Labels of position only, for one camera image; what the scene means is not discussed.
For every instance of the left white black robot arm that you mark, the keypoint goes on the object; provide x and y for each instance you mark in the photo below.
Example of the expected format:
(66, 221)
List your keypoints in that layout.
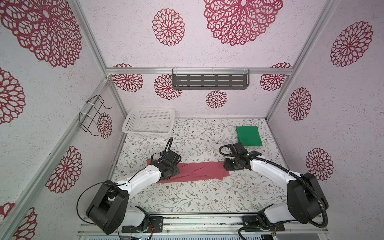
(109, 208)

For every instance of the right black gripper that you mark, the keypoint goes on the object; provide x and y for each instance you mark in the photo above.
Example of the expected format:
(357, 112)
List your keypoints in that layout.
(226, 164)

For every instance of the aluminium front rail frame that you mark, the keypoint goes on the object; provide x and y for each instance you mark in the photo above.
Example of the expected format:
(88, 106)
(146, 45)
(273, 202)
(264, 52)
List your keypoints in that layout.
(206, 227)

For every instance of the black wire wall rack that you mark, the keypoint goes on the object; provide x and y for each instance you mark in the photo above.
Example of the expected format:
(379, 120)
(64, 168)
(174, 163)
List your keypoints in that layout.
(89, 117)

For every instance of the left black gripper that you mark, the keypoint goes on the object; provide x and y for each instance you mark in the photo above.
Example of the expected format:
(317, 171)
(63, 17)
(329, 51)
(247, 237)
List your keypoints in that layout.
(176, 171)

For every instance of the pink red tank top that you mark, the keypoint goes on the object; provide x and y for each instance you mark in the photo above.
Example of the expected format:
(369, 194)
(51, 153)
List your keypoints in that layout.
(198, 172)

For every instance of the white plastic laundry basket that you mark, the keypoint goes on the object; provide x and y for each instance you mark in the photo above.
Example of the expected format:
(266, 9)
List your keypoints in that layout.
(153, 123)

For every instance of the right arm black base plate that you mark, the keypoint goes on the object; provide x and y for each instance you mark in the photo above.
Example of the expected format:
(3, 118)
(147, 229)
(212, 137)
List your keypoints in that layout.
(260, 223)

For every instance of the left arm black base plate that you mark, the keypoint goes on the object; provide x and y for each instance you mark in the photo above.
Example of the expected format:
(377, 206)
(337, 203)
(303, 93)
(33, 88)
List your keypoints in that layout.
(153, 224)

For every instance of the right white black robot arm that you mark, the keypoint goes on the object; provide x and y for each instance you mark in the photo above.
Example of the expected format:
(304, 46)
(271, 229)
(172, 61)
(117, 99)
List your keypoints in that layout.
(306, 202)

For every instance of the dark grey wall shelf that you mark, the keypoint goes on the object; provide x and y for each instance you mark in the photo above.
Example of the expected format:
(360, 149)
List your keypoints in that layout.
(213, 81)

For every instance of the green tank top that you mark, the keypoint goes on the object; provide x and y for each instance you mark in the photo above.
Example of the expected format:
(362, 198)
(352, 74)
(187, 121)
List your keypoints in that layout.
(249, 136)

